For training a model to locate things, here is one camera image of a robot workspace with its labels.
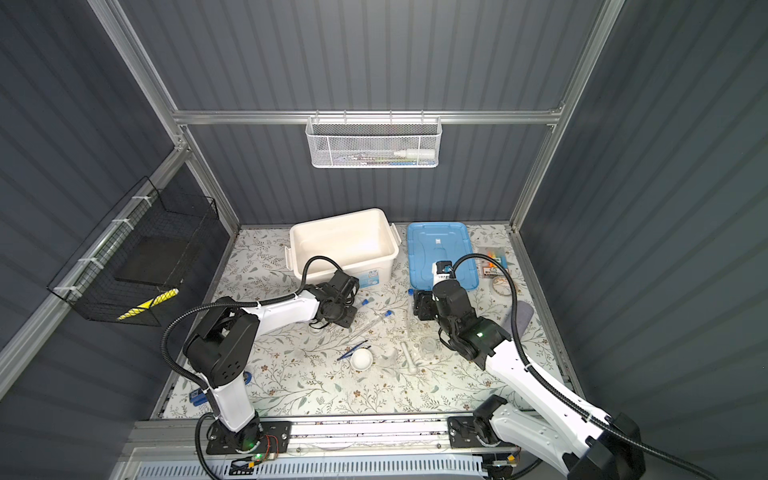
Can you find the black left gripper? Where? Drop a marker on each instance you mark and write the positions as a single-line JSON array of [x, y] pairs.
[[347, 321]]

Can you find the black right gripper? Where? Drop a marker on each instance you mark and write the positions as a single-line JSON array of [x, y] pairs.
[[422, 302]]

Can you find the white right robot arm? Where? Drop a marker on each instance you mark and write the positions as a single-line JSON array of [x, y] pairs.
[[577, 439]]

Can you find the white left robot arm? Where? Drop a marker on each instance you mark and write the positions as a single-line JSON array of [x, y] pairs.
[[220, 346]]

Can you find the small clear glass beaker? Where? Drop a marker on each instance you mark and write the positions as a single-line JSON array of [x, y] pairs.
[[428, 347]]

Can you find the white plastic storage box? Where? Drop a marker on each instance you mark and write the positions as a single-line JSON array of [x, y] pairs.
[[364, 244]]

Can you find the white ceramic pestle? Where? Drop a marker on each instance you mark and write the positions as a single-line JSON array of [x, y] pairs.
[[410, 362]]

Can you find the blue plastic box lid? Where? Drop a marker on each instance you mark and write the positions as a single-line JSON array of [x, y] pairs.
[[430, 242]]

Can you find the white ceramic mortar bowl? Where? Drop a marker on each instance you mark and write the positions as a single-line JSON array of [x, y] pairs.
[[361, 359]]

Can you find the colourful pH paper pack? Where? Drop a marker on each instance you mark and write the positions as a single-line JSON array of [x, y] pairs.
[[498, 263]]

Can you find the grey oval stone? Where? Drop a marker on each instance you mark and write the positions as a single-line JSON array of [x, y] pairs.
[[523, 317]]

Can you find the white bottle in basket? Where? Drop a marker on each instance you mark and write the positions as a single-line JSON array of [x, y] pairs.
[[417, 155]]

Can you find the blue object at table edge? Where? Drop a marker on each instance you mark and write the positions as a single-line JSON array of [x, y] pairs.
[[198, 397]]

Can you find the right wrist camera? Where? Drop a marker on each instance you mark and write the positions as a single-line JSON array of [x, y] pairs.
[[443, 270]]

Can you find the white wire mesh basket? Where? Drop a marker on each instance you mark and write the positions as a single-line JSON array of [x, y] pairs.
[[370, 145]]

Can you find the black wire wall basket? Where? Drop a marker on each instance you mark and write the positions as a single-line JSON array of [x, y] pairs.
[[140, 262]]

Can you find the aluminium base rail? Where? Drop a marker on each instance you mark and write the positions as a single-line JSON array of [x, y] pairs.
[[370, 434]]

